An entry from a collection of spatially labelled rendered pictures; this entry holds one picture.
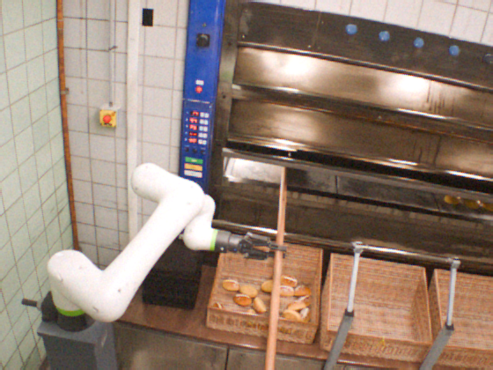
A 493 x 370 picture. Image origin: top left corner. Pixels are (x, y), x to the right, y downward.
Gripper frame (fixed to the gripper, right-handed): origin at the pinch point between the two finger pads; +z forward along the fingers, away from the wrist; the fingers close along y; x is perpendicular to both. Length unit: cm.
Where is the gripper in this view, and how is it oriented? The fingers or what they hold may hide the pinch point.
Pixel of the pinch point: (277, 251)
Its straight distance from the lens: 190.0
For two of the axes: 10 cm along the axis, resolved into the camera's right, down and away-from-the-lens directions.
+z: 9.9, 1.6, -0.4
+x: -1.2, 4.9, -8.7
